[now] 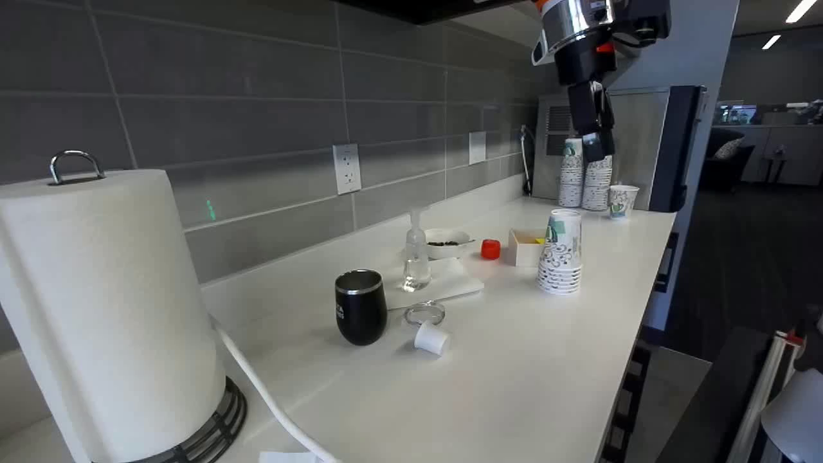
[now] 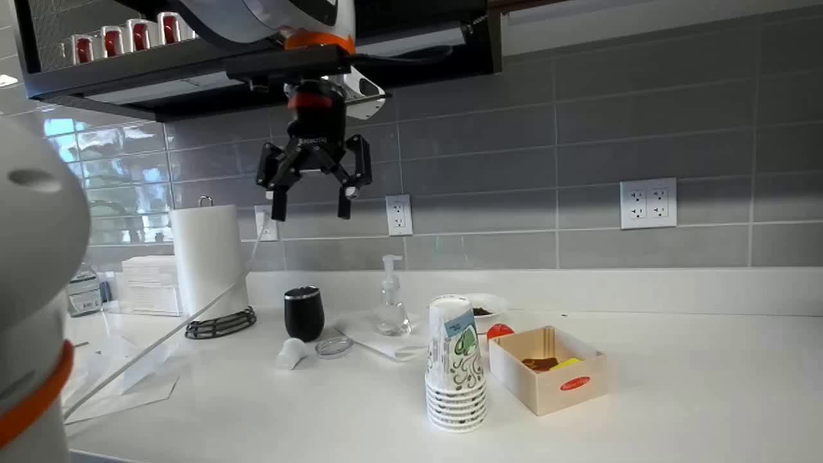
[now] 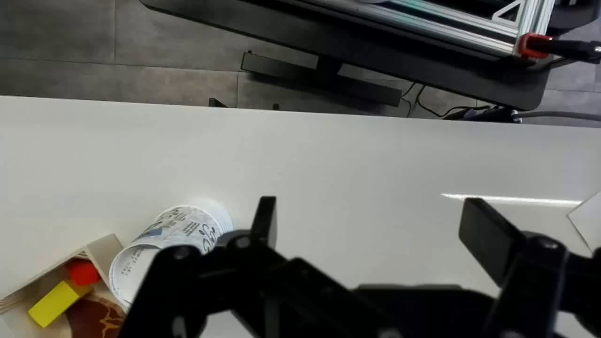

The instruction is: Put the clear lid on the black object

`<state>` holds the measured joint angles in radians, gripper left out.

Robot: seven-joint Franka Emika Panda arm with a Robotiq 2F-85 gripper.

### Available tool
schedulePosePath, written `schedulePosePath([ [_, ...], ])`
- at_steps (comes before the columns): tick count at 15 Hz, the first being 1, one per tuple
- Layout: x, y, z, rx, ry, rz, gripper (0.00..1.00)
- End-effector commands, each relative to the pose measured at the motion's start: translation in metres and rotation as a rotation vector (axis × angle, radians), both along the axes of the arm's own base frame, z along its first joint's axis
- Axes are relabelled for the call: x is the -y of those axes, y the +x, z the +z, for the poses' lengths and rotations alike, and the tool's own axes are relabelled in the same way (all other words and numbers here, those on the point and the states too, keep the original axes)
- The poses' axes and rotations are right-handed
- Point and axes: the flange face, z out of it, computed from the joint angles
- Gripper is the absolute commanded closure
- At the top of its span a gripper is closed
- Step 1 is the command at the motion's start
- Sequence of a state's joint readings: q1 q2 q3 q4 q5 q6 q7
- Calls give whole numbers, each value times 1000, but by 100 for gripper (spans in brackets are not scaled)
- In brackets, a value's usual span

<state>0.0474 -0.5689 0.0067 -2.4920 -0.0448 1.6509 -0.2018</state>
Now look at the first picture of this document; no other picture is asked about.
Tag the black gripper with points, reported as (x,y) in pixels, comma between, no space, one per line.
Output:
(581,85)

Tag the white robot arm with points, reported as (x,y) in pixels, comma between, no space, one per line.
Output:
(578,20)

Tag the small red object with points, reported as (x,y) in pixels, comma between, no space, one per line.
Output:
(488,249)

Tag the single patterned paper cup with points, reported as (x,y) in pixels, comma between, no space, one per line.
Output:
(621,202)

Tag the patterned paper cup stack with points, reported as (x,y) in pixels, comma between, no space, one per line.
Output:
(562,265)

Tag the white and yellow box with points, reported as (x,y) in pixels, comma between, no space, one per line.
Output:
(523,249)

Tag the white bowl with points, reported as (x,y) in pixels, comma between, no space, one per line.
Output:
(447,244)

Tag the clear plastic bottle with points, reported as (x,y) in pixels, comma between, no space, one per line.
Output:
(418,271)

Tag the small white coffee pod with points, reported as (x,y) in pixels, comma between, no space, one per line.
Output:
(431,341)

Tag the black insulated tumbler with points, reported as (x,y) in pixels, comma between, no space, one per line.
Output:
(361,310)

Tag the white rounded lamp shade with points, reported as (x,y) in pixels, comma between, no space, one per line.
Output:
(797,420)

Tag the white paper sheet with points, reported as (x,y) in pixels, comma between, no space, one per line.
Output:
(285,456)

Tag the black paper towel holder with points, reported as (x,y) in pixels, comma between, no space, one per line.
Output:
(213,427)

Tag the white paper towel roll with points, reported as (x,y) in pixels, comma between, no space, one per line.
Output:
(104,318)

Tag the white wall outlet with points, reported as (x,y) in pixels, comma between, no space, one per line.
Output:
(346,168)
(477,146)

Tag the white metal post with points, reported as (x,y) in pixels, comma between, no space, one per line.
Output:
(767,386)

